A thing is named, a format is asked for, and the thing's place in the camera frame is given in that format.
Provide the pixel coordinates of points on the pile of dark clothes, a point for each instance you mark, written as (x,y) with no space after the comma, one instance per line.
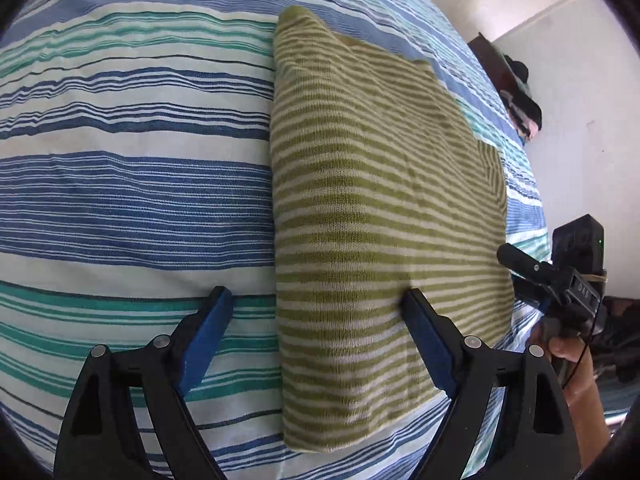
(522,105)

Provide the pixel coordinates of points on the person's right hand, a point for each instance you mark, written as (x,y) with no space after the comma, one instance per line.
(567,355)

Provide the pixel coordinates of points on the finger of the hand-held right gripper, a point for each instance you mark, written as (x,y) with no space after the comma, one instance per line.
(530,265)

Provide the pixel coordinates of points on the green striped knit cardigan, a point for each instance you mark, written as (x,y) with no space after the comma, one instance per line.
(375,210)

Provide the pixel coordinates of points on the person's right forearm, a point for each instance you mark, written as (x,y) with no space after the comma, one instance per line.
(585,410)

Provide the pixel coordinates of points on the dark cloth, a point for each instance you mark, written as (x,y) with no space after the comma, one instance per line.
(620,335)

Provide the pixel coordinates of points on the dark wooden furniture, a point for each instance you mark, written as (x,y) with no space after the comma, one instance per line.
(482,57)

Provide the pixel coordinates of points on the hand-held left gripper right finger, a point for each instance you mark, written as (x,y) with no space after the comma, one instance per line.
(430,345)

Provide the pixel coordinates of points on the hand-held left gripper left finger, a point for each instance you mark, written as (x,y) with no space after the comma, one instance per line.
(207,340)

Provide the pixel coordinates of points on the blue striped bed sheet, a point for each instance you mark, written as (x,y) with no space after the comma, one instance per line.
(125,185)

